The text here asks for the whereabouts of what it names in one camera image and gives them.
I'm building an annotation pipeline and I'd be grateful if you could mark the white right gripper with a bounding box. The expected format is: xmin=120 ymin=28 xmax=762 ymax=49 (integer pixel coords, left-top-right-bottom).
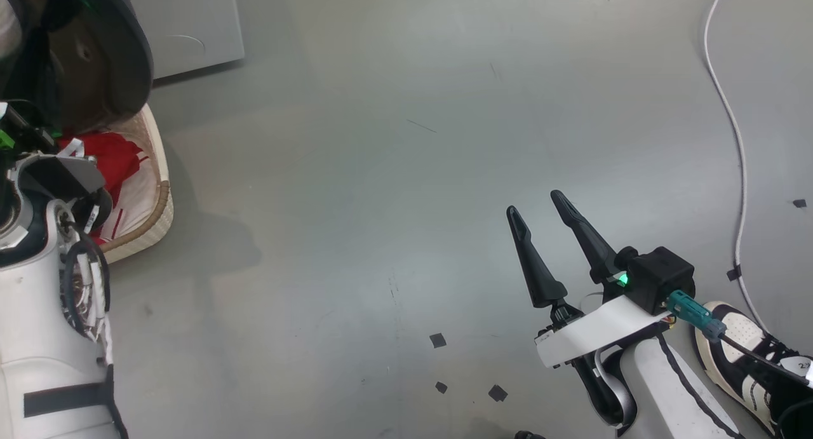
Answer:
xmin=506 ymin=190 xmax=674 ymax=370

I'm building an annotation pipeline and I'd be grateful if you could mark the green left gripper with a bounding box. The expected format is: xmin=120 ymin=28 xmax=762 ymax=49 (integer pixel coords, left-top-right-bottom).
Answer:
xmin=0 ymin=102 xmax=58 ymax=157

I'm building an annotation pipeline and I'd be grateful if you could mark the red and white garment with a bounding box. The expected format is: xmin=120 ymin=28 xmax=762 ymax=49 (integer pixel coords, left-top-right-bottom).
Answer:
xmin=57 ymin=131 xmax=159 ymax=246

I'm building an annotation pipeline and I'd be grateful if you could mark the black round glass washer door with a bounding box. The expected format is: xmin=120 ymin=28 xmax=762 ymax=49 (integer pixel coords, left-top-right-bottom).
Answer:
xmin=0 ymin=0 xmax=154 ymax=135

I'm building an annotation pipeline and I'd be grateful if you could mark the cream perforated basket brown rim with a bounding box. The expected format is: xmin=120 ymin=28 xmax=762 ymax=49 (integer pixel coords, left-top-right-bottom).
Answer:
xmin=95 ymin=102 xmax=174 ymax=264

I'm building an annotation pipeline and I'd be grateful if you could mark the white front-load washing machine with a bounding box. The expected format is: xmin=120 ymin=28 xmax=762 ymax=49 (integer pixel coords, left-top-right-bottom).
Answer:
xmin=121 ymin=0 xmax=245 ymax=81

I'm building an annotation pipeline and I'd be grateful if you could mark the black and white sneaker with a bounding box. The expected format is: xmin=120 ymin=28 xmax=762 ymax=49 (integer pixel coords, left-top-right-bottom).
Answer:
xmin=694 ymin=301 xmax=813 ymax=436

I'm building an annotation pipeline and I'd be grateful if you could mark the round white filter flap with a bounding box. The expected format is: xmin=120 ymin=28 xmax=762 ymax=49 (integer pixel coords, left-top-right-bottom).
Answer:
xmin=156 ymin=34 xmax=207 ymax=58

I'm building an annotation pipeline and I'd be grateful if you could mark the teal right camera cable connector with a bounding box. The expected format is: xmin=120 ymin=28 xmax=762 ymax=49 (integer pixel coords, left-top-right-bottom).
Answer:
xmin=667 ymin=290 xmax=813 ymax=389

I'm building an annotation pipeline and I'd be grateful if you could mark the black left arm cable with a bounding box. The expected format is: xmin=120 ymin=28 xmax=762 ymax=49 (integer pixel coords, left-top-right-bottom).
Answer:
xmin=60 ymin=239 xmax=112 ymax=338

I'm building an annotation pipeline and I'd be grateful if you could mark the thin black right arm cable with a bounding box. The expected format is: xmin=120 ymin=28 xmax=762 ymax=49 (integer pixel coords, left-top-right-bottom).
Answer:
xmin=657 ymin=334 xmax=741 ymax=439

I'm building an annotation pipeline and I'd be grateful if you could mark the white floor cable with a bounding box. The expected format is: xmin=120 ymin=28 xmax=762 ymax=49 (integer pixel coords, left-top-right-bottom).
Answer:
xmin=703 ymin=0 xmax=769 ymax=332

